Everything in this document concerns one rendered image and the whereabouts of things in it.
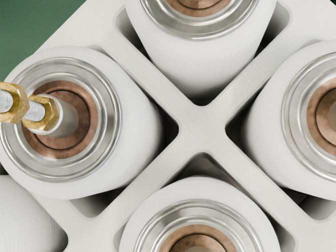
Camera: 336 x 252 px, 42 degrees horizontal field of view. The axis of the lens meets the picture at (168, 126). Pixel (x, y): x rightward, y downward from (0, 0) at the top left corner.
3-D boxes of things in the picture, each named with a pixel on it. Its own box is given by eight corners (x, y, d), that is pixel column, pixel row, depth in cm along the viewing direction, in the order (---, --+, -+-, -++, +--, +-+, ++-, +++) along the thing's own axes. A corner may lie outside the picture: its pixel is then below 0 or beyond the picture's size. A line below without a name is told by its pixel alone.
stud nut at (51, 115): (41, 138, 23) (35, 137, 22) (18, 118, 23) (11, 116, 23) (65, 109, 23) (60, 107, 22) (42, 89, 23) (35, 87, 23)
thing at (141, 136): (125, 206, 44) (69, 234, 26) (54, 145, 45) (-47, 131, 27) (187, 131, 44) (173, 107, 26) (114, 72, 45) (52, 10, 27)
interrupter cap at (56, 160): (68, 209, 26) (65, 210, 25) (-23, 129, 27) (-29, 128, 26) (149, 110, 26) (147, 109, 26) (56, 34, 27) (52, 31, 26)
